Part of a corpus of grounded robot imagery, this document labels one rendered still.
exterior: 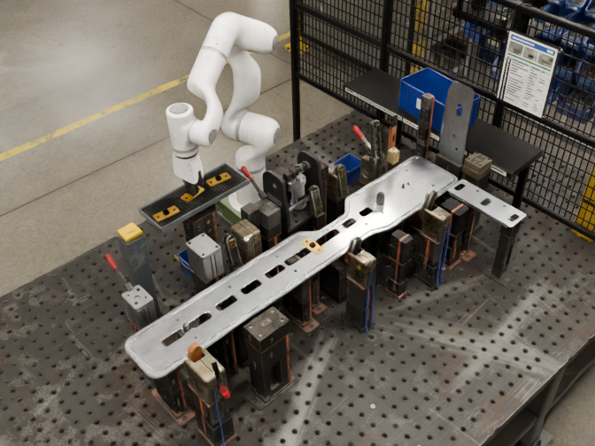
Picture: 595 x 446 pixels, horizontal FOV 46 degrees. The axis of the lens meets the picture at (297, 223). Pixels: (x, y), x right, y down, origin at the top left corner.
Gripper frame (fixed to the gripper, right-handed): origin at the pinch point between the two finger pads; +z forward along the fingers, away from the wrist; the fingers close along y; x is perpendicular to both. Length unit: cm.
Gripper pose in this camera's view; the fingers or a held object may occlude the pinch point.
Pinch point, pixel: (191, 188)
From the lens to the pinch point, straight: 238.6
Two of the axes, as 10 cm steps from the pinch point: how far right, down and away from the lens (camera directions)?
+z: 0.2, 7.4, 6.7
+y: 7.9, 4.0, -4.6
